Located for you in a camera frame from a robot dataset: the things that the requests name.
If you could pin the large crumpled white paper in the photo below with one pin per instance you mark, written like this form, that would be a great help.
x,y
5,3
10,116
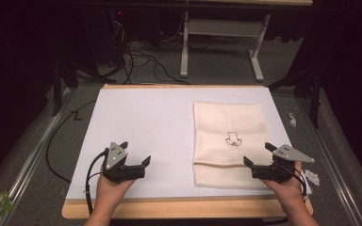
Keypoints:
x,y
312,177

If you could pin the white table mat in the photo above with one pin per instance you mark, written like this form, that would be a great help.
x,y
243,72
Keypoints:
x,y
144,125

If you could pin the black metal stand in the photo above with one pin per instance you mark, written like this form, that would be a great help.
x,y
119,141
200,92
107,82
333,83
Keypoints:
x,y
314,94
58,88

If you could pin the person's right hand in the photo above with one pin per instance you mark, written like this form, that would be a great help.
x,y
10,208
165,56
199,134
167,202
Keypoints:
x,y
287,191

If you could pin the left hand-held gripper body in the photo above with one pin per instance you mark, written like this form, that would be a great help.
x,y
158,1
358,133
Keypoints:
x,y
116,157

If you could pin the black computer tower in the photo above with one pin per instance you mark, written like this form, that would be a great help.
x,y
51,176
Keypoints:
x,y
116,34

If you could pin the person's left hand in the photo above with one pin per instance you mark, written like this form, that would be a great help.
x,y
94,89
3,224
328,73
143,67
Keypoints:
x,y
110,193

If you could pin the white metal desk frame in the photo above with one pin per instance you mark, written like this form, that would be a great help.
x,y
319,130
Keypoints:
x,y
223,26

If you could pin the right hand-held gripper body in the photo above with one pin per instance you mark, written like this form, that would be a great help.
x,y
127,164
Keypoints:
x,y
276,172

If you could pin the cream cloth bag with drawing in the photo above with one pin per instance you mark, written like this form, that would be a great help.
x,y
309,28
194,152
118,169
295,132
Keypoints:
x,y
226,125

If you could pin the small crumpled white paper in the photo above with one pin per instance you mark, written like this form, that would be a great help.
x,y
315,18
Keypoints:
x,y
292,120

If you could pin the metal floor rail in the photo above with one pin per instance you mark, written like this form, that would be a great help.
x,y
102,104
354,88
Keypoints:
x,y
28,157
330,157

